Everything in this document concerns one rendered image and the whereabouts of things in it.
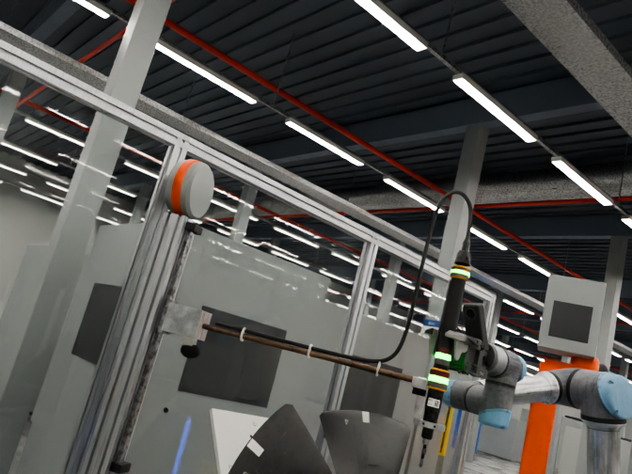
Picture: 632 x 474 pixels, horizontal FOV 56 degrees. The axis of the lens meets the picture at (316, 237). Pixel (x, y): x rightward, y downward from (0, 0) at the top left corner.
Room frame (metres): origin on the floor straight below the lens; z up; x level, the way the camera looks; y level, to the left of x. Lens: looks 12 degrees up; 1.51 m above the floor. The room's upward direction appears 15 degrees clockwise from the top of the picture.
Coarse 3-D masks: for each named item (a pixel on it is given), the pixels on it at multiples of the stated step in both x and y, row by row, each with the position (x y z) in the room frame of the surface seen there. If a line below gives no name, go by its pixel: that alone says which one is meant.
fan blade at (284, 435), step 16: (272, 416) 1.22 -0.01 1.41; (288, 416) 1.24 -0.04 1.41; (256, 432) 1.20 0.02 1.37; (272, 432) 1.22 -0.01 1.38; (288, 432) 1.23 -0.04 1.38; (304, 432) 1.24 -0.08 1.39; (272, 448) 1.21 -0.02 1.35; (288, 448) 1.22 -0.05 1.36; (304, 448) 1.23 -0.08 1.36; (240, 464) 1.18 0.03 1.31; (256, 464) 1.20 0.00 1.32; (272, 464) 1.21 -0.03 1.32; (288, 464) 1.22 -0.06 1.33; (304, 464) 1.23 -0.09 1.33; (320, 464) 1.24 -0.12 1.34
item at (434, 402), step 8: (464, 240) 1.34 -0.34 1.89; (464, 248) 1.34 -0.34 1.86; (456, 256) 1.34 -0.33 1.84; (464, 256) 1.33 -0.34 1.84; (464, 264) 1.36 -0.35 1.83; (432, 392) 1.33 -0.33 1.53; (440, 392) 1.33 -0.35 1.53; (432, 400) 1.33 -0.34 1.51; (440, 400) 1.33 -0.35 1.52; (424, 408) 1.34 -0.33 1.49; (432, 408) 1.33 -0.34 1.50; (440, 408) 1.34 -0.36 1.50; (424, 416) 1.34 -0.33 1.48; (432, 416) 1.33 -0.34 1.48; (424, 432) 1.34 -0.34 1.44; (432, 432) 1.34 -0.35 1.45
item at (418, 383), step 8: (416, 384) 1.34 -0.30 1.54; (424, 384) 1.34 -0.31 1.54; (416, 392) 1.34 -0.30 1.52; (424, 392) 1.33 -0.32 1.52; (416, 400) 1.34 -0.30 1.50; (424, 400) 1.34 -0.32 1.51; (416, 408) 1.34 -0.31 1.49; (416, 416) 1.34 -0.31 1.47; (424, 424) 1.31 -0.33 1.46; (432, 424) 1.31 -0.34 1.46; (440, 424) 1.35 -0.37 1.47
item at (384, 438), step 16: (320, 416) 1.49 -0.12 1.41; (336, 416) 1.49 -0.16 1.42; (352, 416) 1.50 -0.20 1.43; (384, 416) 1.51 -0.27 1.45; (336, 432) 1.47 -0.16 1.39; (352, 432) 1.47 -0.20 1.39; (368, 432) 1.47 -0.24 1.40; (384, 432) 1.48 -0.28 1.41; (400, 432) 1.49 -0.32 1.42; (336, 448) 1.44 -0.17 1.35; (352, 448) 1.44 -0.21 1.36; (368, 448) 1.44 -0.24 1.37; (384, 448) 1.44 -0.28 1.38; (400, 448) 1.45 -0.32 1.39; (336, 464) 1.42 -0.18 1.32; (352, 464) 1.42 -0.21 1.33; (368, 464) 1.41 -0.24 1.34; (384, 464) 1.41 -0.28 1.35; (400, 464) 1.42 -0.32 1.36
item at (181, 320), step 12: (168, 300) 1.49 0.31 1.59; (168, 312) 1.48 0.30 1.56; (180, 312) 1.47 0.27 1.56; (192, 312) 1.46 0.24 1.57; (204, 312) 1.47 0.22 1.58; (168, 324) 1.47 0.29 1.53; (180, 324) 1.47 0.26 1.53; (192, 324) 1.46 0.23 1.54; (192, 336) 1.46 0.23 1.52; (204, 336) 1.51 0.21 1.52
